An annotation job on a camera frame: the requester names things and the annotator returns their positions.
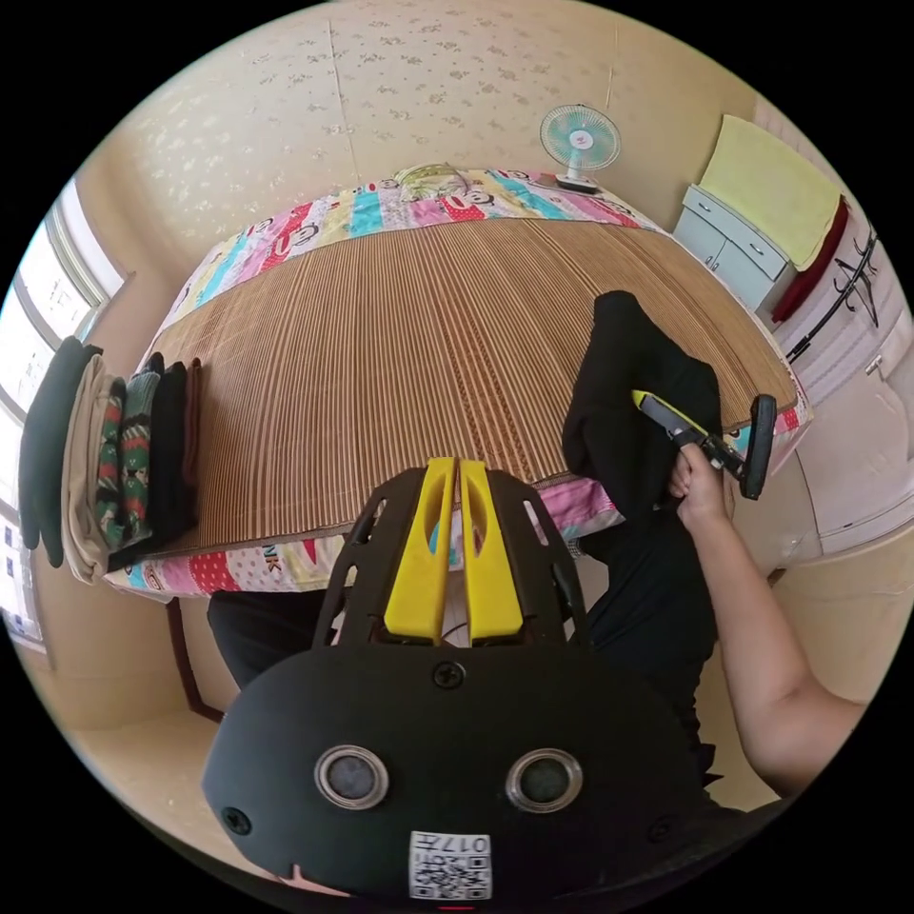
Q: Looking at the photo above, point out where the pale blue cupboard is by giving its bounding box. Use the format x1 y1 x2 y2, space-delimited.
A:
670 112 855 327

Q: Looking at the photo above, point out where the small teal table fan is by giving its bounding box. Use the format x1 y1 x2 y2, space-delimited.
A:
538 103 622 196

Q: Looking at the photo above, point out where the person's right hand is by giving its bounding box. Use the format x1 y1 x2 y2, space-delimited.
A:
667 444 738 531

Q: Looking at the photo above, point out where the black coat rack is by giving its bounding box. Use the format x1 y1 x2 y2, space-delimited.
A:
784 227 884 362

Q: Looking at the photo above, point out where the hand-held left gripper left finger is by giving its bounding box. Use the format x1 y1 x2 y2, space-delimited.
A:
384 456 457 638

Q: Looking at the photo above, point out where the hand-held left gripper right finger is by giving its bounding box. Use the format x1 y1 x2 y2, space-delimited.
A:
458 459 524 640

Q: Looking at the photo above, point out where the window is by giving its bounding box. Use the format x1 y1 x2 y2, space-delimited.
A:
0 176 131 652

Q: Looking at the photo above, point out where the person's body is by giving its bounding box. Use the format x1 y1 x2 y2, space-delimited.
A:
207 513 726 812

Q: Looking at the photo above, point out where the pile of clothes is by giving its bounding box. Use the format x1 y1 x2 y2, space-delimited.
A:
17 335 207 588

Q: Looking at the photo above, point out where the bed with woven mat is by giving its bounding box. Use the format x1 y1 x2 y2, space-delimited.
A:
103 164 817 598

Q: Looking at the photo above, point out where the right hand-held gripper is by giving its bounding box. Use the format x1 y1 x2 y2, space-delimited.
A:
630 388 751 484

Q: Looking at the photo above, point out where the person's right forearm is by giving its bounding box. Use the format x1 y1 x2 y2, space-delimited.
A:
679 510 869 801

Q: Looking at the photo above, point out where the black long sleeve shirt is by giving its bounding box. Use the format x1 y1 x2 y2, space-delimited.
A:
562 289 723 527

